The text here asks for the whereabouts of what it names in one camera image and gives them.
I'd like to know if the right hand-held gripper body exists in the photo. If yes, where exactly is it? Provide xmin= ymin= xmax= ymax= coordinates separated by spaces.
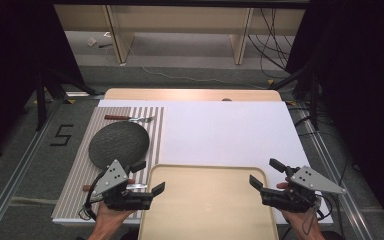
xmin=260 ymin=165 xmax=347 ymax=214

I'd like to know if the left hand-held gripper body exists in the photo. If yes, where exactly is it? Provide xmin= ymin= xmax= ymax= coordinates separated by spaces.
xmin=90 ymin=159 xmax=155 ymax=212

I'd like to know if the person's right hand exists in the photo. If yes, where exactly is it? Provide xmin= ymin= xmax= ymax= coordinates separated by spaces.
xmin=275 ymin=181 xmax=319 ymax=233

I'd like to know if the person's left hand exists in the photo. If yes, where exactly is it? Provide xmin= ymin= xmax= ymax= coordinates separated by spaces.
xmin=93 ymin=200 xmax=137 ymax=235

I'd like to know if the black round textured plate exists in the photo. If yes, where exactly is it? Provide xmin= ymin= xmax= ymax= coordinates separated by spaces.
xmin=88 ymin=120 xmax=151 ymax=170

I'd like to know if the striped placemat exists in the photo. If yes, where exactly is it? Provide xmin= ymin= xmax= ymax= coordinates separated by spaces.
xmin=51 ymin=106 xmax=165 ymax=220

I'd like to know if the beige plastic tray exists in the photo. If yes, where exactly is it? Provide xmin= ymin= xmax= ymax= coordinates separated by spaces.
xmin=137 ymin=163 xmax=280 ymax=240

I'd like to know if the white board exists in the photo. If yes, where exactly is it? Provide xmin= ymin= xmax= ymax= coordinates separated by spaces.
xmin=51 ymin=99 xmax=334 ymax=228

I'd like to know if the black metal stand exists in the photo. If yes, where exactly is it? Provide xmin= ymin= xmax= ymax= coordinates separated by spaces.
xmin=269 ymin=63 xmax=321 ymax=131
xmin=23 ymin=66 xmax=106 ymax=132

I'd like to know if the wooden table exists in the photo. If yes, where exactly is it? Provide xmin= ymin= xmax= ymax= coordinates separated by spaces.
xmin=103 ymin=87 xmax=283 ymax=102

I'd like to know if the dark curtain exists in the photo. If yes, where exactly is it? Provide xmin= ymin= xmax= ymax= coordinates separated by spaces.
xmin=0 ymin=0 xmax=85 ymax=164
xmin=285 ymin=0 xmax=384 ymax=229

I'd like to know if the beige wooden shelf unit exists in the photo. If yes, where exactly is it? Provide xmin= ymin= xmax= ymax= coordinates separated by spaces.
xmin=53 ymin=4 xmax=306 ymax=66

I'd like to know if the aluminium floor rail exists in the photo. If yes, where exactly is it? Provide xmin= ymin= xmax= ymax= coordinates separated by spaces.
xmin=0 ymin=99 xmax=64 ymax=240
xmin=288 ymin=101 xmax=374 ymax=240

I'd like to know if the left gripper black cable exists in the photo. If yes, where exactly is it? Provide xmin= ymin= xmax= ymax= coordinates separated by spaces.
xmin=78 ymin=173 xmax=106 ymax=222

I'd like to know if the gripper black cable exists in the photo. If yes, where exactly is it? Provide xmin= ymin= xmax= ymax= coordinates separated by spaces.
xmin=300 ymin=196 xmax=334 ymax=236
xmin=78 ymin=173 xmax=106 ymax=222

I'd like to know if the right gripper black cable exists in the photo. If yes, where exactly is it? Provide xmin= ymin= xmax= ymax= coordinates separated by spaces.
xmin=300 ymin=196 xmax=334 ymax=236

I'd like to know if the wooden handled fork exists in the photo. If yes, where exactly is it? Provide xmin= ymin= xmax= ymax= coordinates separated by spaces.
xmin=104 ymin=114 xmax=155 ymax=123

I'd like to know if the bundle of black floor cables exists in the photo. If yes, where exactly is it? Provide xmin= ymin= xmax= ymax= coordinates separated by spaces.
xmin=246 ymin=8 xmax=301 ymax=80

